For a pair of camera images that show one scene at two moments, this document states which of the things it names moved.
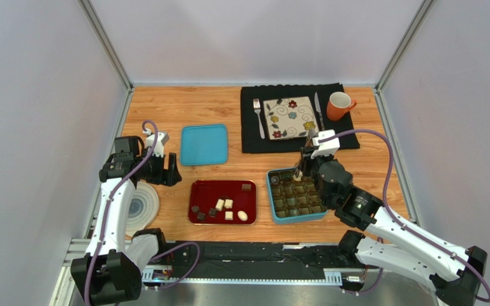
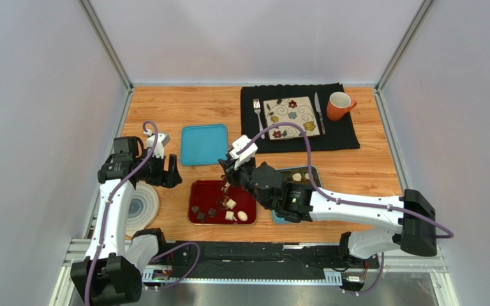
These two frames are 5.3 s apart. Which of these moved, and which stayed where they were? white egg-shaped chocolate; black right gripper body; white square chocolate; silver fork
Moved: black right gripper body
Stayed: silver fork; white egg-shaped chocolate; white square chocolate
